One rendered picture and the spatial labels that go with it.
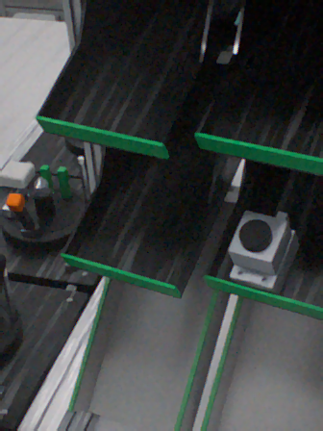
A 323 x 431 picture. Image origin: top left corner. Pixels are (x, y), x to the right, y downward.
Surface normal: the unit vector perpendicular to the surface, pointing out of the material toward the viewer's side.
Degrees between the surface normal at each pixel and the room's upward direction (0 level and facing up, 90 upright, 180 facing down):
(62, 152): 0
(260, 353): 45
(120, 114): 25
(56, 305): 0
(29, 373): 0
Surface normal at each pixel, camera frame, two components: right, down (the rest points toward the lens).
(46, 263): -0.07, -0.80
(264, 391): -0.38, -0.17
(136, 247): -0.26, -0.48
